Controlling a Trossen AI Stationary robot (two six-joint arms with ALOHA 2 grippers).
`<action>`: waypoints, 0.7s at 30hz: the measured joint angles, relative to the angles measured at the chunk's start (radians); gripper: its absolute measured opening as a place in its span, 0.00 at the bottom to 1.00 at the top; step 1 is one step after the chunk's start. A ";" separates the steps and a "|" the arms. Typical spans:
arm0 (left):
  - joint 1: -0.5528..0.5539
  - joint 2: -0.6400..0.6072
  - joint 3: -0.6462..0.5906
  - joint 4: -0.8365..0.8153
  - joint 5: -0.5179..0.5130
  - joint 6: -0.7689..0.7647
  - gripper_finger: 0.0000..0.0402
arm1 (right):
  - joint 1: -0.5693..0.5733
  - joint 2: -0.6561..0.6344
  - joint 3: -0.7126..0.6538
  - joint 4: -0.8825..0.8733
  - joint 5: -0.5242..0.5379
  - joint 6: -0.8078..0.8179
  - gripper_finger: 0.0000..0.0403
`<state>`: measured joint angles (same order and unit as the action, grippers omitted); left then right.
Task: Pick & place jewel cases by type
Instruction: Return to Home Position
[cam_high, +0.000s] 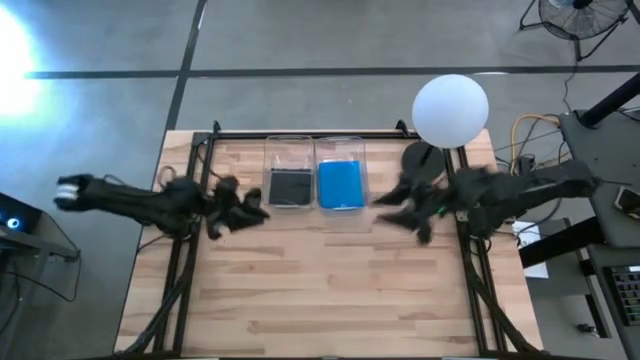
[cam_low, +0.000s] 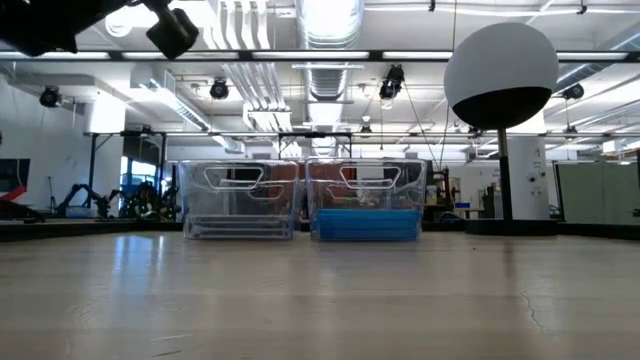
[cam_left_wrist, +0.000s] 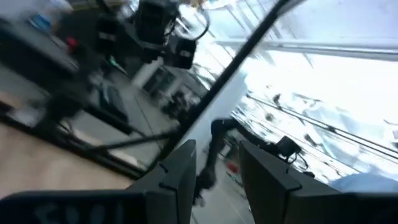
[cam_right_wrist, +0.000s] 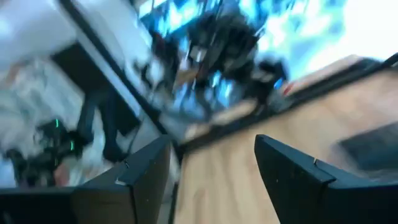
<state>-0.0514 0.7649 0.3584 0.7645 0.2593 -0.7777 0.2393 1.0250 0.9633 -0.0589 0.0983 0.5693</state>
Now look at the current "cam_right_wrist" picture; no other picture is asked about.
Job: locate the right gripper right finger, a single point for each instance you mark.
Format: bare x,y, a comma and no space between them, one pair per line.
295,186

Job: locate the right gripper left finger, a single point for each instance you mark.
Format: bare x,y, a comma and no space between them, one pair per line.
124,202

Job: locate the black jewel case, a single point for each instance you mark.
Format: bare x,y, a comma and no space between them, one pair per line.
370,152

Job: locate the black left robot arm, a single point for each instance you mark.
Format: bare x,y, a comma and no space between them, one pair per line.
230,40

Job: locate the black device with green lights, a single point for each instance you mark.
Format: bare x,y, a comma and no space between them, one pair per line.
53,146

